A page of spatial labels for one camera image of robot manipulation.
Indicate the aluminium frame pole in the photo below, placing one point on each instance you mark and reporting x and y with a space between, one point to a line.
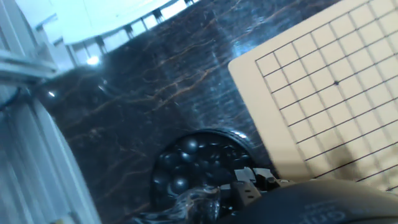
31 155

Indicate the white paper sheet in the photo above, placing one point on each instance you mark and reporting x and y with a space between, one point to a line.
102 18

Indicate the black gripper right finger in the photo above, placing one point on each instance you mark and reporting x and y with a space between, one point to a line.
248 183

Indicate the tan go board mat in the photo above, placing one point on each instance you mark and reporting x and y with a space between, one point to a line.
326 93

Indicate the black bowl of black stones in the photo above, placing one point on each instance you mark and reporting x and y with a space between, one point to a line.
192 158

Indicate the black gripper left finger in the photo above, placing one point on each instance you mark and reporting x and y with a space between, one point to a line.
192 208

